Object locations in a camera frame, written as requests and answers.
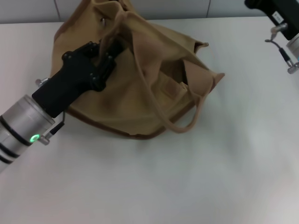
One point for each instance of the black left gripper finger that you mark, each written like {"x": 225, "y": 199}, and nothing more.
{"x": 115, "y": 50}
{"x": 93, "y": 49}

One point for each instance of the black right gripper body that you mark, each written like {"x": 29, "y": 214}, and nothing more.
{"x": 280, "y": 11}

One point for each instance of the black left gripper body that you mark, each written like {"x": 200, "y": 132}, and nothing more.
{"x": 74, "y": 77}

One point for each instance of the silver metal zipper pull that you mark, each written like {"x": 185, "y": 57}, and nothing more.
{"x": 103, "y": 21}

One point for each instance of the khaki fabric food bag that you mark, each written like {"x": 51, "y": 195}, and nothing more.
{"x": 130, "y": 105}

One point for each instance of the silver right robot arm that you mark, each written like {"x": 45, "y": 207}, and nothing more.
{"x": 294, "y": 49}

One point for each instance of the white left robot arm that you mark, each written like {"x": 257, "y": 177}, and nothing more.
{"x": 18, "y": 123}

